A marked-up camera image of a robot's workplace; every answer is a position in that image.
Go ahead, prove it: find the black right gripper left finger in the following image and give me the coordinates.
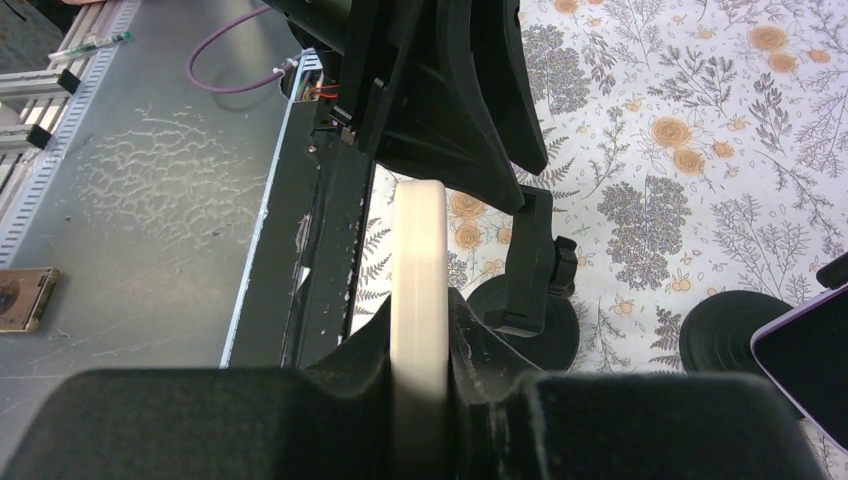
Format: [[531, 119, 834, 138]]
[[3, 305, 390, 479]]

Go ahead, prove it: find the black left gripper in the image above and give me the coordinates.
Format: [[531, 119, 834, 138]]
[[269, 1, 548, 214]]

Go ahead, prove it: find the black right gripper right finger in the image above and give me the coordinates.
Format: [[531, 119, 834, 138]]
[[448, 289, 824, 479]]

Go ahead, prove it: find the black phone stand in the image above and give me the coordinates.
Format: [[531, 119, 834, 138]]
[[467, 186, 580, 371], [679, 254, 847, 378]]

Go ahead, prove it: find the phone with beige case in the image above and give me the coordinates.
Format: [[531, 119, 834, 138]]
[[389, 180, 450, 479]]

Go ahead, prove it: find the phone with lavender case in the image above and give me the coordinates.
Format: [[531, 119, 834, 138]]
[[750, 286, 847, 451]]

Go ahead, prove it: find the floral patterned table mat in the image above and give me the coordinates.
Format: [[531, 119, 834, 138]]
[[344, 0, 848, 480]]

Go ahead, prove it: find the small brown box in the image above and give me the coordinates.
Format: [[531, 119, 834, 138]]
[[1, 268, 60, 334]]

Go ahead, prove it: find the green white pen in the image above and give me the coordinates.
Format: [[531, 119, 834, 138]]
[[47, 31, 132, 63]]

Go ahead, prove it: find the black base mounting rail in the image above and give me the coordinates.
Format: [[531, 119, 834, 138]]
[[218, 46, 379, 370]]

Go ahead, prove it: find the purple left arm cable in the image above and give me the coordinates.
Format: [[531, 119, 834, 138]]
[[186, 5, 299, 95]]

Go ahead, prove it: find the white slotted cable duct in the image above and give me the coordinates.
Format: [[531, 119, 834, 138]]
[[1, 1, 140, 269]]

